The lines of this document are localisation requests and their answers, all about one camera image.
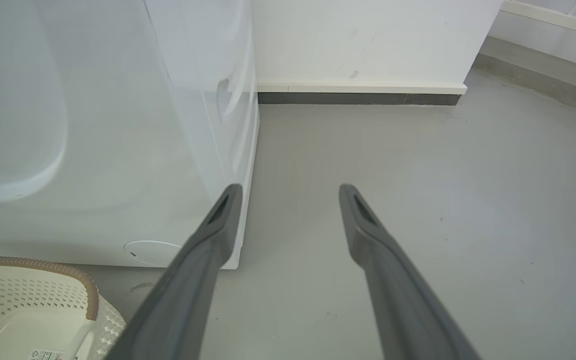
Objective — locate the white and grey baseboard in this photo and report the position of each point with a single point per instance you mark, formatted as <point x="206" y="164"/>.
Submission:
<point x="358" y="93"/>

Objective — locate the white perforated laundry basket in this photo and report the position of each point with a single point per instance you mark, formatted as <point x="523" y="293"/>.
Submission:
<point x="28" y="310"/>

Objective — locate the white washing machine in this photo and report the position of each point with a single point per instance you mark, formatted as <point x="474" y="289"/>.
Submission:
<point x="108" y="130"/>

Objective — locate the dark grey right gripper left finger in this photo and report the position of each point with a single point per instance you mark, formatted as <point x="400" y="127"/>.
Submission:
<point x="183" y="295"/>

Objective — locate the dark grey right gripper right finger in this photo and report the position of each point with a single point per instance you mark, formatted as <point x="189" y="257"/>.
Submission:
<point x="403" y="300"/>

